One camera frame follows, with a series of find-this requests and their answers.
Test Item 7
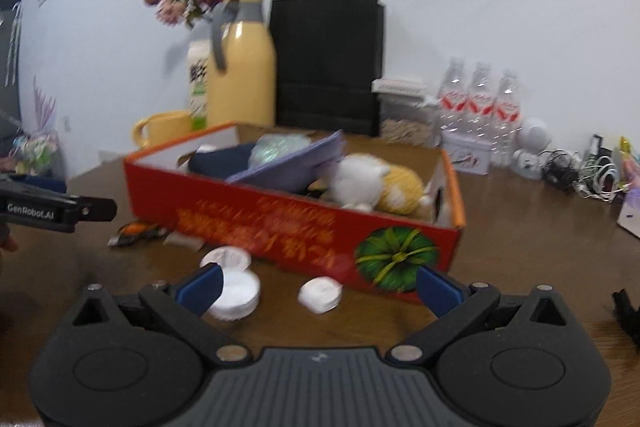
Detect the white milk carton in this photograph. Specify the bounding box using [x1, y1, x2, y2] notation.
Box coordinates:
[187, 39, 211, 130]

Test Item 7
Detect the purple flower wall sticker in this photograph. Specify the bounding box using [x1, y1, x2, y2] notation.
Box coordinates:
[32, 77, 57, 132]

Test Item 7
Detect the dark door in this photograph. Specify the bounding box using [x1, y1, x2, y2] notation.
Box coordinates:
[0, 0, 23, 128]

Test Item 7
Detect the white cable tangle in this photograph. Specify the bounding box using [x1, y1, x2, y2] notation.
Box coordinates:
[575, 157, 628, 202]

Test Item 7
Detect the red cardboard box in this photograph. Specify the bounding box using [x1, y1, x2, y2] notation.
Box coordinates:
[124, 122, 467, 305]

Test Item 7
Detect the purple tissue pack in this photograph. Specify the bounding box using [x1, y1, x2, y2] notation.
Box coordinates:
[616, 189, 640, 238]

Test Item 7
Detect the purple woven cloth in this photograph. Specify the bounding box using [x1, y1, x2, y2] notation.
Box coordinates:
[225, 130, 346, 195]

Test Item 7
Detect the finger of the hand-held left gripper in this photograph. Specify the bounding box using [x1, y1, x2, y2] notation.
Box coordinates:
[0, 174, 68, 194]
[75, 198, 118, 224]

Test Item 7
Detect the orange snack wrapper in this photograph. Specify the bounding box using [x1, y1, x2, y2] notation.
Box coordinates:
[106, 222, 168, 248]

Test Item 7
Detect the yellow green snack packet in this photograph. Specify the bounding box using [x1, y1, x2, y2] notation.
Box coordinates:
[617, 137, 640, 188]

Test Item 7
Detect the white flat box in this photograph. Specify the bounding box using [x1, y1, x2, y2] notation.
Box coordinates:
[372, 77, 426, 94]

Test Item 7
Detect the white and yellow alpaca plush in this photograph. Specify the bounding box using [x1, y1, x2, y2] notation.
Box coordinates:
[327, 153, 436, 214]

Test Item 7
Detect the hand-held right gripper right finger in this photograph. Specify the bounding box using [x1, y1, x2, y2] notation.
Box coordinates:
[390, 266, 571, 365]

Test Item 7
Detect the clear seed container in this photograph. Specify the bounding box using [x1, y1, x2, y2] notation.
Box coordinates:
[377, 92, 438, 145]

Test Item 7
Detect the metal storage rack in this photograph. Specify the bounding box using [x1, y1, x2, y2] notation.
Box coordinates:
[7, 129, 66, 178]

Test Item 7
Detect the wide white threaded cap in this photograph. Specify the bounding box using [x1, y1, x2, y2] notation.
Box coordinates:
[207, 269, 261, 322]

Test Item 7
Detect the black paper bag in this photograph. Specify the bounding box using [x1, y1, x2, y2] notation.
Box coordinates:
[270, 0, 386, 138]

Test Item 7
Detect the yellow thermos jug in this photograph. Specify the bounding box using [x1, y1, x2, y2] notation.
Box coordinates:
[206, 0, 277, 128]

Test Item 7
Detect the black charger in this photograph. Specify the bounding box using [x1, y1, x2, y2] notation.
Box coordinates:
[587, 134, 613, 162]

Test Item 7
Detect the black cloth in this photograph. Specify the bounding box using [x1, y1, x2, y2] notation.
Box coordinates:
[612, 288, 640, 348]

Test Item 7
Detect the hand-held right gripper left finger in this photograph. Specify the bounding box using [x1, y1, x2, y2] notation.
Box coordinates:
[72, 263, 251, 364]

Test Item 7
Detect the white robot figure speaker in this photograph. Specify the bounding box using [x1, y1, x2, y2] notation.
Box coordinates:
[512, 117, 552, 180]

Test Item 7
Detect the clear water bottle red label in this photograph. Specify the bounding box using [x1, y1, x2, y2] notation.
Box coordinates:
[465, 62, 496, 142]
[492, 69, 523, 165]
[437, 57, 468, 134]

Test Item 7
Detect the clear plastic bag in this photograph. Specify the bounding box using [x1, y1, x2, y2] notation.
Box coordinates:
[248, 133, 313, 168]

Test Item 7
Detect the yellow mug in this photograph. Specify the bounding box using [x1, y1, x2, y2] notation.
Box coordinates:
[132, 111, 193, 148]

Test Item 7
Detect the black cable tangle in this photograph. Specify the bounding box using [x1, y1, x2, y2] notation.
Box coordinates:
[542, 150, 583, 192]

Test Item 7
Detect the small printed metal tin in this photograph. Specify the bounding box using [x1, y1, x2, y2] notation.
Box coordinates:
[442, 133, 491, 176]

